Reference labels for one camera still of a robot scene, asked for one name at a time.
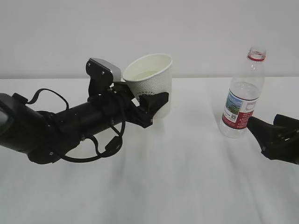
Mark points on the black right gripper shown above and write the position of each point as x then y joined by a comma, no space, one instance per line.
279,141

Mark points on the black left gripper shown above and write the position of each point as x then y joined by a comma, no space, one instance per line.
150,106

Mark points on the white paper coffee cup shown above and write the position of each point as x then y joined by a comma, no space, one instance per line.
150,75

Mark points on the clear plastic water bottle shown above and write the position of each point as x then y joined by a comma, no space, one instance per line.
244,91

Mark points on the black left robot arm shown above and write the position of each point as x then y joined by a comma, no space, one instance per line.
46,137

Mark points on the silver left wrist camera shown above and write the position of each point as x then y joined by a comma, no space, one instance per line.
102,72

